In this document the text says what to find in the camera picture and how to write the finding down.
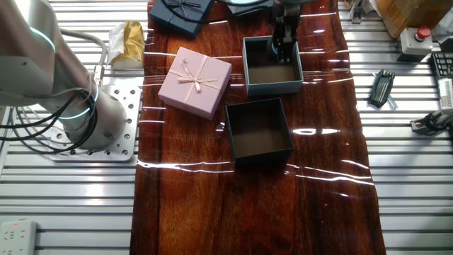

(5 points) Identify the dark navy open box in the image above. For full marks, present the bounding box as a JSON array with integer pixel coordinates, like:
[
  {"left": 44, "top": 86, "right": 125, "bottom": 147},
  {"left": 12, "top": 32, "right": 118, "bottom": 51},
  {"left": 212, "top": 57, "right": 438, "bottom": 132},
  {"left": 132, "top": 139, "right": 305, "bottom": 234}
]
[{"left": 224, "top": 97, "right": 295, "bottom": 168}]

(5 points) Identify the small clamped silver camera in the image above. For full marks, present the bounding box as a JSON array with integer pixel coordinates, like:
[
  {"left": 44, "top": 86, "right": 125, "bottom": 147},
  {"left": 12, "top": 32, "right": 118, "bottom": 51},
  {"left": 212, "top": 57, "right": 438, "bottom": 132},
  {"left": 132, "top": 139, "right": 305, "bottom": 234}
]
[{"left": 410, "top": 108, "right": 453, "bottom": 135}]

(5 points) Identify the pink gift box with ribbon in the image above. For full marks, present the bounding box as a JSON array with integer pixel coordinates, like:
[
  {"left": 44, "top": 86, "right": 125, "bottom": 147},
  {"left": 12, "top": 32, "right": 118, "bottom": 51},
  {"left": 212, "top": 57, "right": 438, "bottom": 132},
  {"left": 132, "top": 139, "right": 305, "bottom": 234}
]
[{"left": 157, "top": 46, "right": 233, "bottom": 121}]

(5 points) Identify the black keyboard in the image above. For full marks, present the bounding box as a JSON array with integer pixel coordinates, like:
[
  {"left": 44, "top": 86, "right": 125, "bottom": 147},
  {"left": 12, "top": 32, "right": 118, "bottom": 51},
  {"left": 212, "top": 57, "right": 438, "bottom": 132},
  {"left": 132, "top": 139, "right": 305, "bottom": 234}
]
[{"left": 428, "top": 52, "right": 453, "bottom": 81}]

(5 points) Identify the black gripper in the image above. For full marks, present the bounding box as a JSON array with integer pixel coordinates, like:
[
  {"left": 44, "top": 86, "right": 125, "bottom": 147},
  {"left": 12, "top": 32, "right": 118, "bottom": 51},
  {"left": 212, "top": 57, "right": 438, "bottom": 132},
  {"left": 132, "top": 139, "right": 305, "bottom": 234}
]
[{"left": 270, "top": 2, "right": 302, "bottom": 64}]

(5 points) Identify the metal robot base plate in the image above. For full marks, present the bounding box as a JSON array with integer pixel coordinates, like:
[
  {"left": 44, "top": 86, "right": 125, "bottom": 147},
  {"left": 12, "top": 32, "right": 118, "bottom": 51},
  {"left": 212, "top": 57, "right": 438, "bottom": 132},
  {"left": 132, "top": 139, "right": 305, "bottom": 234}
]
[{"left": 47, "top": 84, "right": 142, "bottom": 163}]

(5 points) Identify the light blue open box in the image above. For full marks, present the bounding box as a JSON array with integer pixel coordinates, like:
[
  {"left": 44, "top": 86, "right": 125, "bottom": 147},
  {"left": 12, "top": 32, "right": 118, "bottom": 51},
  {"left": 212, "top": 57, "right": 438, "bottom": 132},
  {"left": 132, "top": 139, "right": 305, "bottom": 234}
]
[{"left": 242, "top": 34, "right": 304, "bottom": 97}]

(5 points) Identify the light blue gift box with ribbon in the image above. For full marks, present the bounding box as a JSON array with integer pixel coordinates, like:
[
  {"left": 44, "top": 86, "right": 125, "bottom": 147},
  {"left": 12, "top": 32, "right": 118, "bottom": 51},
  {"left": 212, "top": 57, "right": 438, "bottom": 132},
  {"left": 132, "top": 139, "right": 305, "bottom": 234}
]
[{"left": 226, "top": 0, "right": 275, "bottom": 15}]

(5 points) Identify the glossy wood grain mat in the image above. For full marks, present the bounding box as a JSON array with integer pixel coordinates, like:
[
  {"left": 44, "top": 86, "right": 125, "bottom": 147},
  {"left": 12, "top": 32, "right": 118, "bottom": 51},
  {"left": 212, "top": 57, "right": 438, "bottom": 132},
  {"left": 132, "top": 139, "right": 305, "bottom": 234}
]
[{"left": 129, "top": 0, "right": 387, "bottom": 255}]

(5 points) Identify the gold foil packet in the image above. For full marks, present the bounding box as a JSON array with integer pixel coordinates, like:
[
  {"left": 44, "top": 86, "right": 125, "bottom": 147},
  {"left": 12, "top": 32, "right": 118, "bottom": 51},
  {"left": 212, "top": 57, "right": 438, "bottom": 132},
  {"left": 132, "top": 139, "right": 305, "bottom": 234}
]
[{"left": 107, "top": 20, "right": 146, "bottom": 70}]

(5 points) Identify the small metal clamp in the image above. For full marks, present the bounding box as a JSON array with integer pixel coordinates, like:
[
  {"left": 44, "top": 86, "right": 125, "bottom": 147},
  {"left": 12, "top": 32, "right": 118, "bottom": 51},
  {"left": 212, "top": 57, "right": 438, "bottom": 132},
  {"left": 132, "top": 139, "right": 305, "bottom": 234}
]
[{"left": 349, "top": 0, "right": 365, "bottom": 25}]

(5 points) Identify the emergency stop button box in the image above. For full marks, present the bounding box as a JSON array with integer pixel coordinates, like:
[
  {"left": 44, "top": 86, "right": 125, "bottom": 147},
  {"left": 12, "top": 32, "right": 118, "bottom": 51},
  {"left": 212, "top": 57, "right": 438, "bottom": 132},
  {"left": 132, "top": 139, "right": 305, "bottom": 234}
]
[{"left": 396, "top": 25, "right": 435, "bottom": 63}]

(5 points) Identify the white power strip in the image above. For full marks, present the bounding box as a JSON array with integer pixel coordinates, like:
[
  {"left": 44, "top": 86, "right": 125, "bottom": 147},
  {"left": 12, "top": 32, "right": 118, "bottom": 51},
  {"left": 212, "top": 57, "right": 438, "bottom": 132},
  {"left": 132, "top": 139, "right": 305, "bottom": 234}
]
[{"left": 0, "top": 218, "right": 39, "bottom": 255}]

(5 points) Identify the black base cable bundle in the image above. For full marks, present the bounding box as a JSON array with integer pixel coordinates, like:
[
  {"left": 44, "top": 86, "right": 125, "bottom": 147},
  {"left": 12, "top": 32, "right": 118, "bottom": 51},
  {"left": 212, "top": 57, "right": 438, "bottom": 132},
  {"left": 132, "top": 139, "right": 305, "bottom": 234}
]
[{"left": 0, "top": 90, "right": 99, "bottom": 155}]

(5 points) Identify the navy gift box with ribbon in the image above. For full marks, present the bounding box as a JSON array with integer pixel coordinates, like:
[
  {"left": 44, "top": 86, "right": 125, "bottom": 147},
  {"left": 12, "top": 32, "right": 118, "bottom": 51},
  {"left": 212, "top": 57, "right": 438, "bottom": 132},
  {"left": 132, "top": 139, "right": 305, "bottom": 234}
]
[{"left": 148, "top": 0, "right": 216, "bottom": 40}]

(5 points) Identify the green hex key set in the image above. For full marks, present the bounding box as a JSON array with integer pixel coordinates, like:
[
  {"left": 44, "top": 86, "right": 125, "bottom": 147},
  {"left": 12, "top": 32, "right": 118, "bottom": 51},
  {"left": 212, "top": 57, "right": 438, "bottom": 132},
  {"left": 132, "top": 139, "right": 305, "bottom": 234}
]
[{"left": 367, "top": 69, "right": 396, "bottom": 109}]

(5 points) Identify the grey robot base hose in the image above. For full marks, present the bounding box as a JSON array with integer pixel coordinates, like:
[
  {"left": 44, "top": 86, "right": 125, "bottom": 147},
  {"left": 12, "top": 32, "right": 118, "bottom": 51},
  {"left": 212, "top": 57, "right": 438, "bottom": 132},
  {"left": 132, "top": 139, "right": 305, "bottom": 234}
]
[{"left": 60, "top": 29, "right": 108, "bottom": 83}]

